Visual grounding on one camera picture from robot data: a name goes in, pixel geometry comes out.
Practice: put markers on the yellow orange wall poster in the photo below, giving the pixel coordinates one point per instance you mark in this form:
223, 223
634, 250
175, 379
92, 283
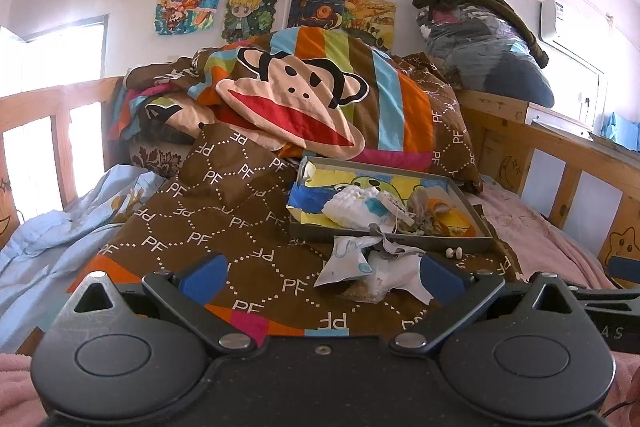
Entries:
372, 19

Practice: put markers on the orange figure blue wall poster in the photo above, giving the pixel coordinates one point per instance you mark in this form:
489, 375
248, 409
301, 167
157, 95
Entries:
187, 9

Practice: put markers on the dark swirl wall poster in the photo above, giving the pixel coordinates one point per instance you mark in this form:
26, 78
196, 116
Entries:
315, 9

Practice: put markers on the brown floral pillow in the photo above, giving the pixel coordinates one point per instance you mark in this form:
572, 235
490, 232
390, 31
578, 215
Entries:
155, 159

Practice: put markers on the window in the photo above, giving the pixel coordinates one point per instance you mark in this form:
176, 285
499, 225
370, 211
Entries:
55, 52

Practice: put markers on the small white plastic piece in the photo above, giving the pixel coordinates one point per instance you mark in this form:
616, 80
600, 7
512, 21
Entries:
310, 170

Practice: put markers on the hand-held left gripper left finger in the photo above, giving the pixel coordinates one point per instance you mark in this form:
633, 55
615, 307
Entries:
202, 279

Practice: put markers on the pale printed cloth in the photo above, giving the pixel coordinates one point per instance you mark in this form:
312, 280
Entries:
345, 262

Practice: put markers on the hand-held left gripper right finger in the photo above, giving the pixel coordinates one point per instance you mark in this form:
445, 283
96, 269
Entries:
442, 278

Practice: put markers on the wooden bed frame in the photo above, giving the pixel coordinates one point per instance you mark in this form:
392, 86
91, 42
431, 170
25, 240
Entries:
550, 167

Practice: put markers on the clear bag of clothes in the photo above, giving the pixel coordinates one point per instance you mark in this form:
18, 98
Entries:
480, 62

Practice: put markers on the wall socket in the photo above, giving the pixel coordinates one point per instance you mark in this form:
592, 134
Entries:
585, 98

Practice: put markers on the monkey print striped quilt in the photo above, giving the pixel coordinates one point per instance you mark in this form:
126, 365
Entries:
225, 207

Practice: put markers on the grey tray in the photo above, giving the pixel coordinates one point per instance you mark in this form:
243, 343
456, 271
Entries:
400, 243

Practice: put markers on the brown dotted-print pillow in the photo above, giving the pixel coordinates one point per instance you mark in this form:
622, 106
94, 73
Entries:
450, 137

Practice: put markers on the orange silicone cup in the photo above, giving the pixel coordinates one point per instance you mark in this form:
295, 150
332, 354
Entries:
452, 219

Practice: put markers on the blond child wall poster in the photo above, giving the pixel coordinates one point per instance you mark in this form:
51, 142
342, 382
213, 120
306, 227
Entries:
250, 12

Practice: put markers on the white blue muslin cloth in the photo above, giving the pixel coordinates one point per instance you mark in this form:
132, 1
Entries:
355, 207

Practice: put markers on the light blue blanket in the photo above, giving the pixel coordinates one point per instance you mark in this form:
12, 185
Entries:
60, 237

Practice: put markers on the white air conditioner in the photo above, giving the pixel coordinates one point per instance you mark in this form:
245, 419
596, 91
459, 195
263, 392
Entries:
552, 19

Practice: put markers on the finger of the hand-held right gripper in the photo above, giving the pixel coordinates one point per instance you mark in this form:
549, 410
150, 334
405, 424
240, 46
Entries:
627, 268
610, 298

